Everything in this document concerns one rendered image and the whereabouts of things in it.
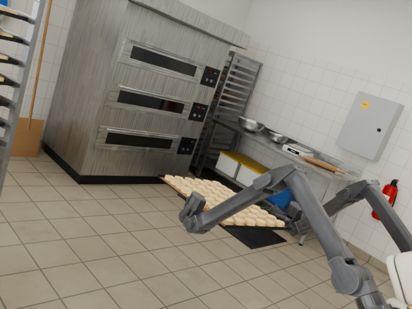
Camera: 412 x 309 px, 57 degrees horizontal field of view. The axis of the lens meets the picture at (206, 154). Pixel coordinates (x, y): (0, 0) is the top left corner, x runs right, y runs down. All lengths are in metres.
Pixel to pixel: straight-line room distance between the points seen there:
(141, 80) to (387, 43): 2.96
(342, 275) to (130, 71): 3.15
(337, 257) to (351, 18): 4.59
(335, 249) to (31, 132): 3.78
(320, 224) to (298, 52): 4.64
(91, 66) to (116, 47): 0.41
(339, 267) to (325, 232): 0.11
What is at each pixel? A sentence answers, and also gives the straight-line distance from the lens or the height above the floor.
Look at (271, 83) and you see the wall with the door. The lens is 5.80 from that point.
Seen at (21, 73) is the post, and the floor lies 1.28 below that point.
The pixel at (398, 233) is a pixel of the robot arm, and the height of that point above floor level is 1.24.
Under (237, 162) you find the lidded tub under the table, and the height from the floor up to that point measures 0.47.
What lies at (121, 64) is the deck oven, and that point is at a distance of 3.82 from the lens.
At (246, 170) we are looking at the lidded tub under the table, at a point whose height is 0.42.
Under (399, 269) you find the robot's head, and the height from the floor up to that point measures 1.23.
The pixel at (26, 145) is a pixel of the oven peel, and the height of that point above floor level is 0.13.
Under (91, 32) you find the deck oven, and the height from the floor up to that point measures 1.46.
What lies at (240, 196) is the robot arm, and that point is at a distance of 1.35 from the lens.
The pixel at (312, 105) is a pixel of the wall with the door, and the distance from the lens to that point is 5.40.
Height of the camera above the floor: 1.58
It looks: 13 degrees down
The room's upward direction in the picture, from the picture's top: 20 degrees clockwise
